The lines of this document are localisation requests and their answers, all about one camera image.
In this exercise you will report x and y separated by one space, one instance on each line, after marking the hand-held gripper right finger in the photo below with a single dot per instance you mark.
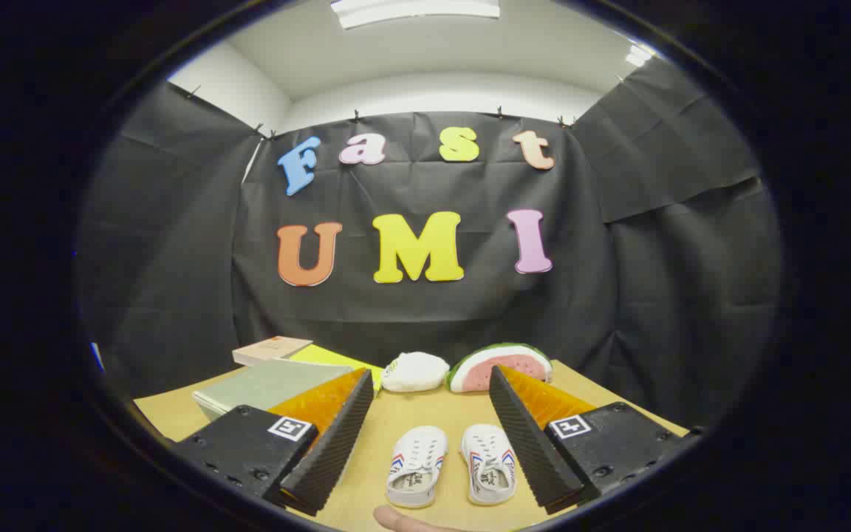
529 443

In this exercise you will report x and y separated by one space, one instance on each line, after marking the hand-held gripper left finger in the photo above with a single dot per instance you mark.
337 443

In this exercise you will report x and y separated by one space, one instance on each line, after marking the white canvas shoe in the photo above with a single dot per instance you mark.
417 458
486 462

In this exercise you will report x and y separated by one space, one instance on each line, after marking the cream fabric storage box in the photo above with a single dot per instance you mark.
263 384

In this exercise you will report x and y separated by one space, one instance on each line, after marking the watermelon slice plush toy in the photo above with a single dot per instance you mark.
521 362

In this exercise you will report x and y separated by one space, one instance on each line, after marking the yellow book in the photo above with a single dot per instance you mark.
329 358

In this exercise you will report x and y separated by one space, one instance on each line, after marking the white plush toy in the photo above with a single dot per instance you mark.
414 372

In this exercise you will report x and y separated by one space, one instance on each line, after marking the beige book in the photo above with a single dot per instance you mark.
270 349

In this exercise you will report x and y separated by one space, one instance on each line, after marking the black backdrop cloth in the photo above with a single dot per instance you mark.
411 325

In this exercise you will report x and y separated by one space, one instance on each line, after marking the blue display screen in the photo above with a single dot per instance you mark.
97 356

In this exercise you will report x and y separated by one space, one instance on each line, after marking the ceiling light panel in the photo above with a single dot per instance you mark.
414 10
637 56

